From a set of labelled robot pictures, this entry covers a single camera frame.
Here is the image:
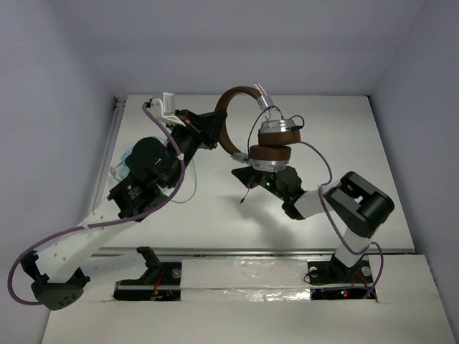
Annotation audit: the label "aluminium rail front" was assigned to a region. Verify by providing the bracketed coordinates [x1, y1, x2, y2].
[92, 247, 416, 257]

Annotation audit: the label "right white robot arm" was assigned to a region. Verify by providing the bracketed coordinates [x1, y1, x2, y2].
[232, 166, 395, 282]

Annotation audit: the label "blue headphones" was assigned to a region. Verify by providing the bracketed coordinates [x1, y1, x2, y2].
[109, 149, 132, 182]

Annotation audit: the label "aluminium rail left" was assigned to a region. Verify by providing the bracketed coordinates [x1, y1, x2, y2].
[87, 95, 127, 214]

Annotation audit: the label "brown silver headphones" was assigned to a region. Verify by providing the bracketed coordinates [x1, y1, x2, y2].
[214, 82, 304, 173]

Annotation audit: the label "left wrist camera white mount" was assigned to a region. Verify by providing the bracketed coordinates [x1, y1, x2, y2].
[148, 92, 184, 126]

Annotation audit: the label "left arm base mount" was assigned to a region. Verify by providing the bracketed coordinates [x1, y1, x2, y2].
[113, 247, 182, 302]

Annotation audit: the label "aluminium rail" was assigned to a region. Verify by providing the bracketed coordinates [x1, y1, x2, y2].
[92, 247, 416, 257]
[87, 95, 127, 214]

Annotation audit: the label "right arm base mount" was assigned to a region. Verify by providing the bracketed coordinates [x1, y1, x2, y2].
[303, 256, 377, 300]

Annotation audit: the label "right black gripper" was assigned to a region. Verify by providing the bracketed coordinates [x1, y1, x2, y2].
[232, 157, 288, 202]

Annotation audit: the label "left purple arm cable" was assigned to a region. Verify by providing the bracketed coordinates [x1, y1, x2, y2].
[7, 102, 186, 305]

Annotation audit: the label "green headphone cable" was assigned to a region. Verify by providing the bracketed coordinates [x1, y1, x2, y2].
[168, 157, 199, 205]

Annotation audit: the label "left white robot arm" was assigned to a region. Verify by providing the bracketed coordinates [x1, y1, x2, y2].
[8, 105, 227, 310]

